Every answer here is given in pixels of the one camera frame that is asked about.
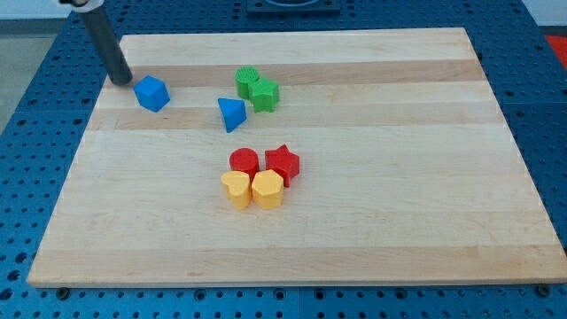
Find blue cube block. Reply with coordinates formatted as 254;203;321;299
134;75;170;113

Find white rod mount collar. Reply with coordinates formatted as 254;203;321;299
56;0;105;13

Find red star block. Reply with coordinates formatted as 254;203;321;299
265;144;300;188

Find light wooden board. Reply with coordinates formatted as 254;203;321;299
27;27;566;288

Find blue triangular prism block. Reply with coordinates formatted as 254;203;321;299
218;97;247;133

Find yellow heart block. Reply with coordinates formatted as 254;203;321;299
221;171;252;210

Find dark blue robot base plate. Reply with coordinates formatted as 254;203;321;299
245;0;341;17

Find green cylinder block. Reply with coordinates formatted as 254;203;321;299
234;66;260;99

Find green star block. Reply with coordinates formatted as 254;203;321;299
249;78;279;113

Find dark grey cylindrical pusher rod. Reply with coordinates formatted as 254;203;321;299
77;4;133;86

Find yellow hexagon block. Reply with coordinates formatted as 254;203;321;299
252;170;284;209

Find red cylinder block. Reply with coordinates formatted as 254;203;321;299
229;148;260;181

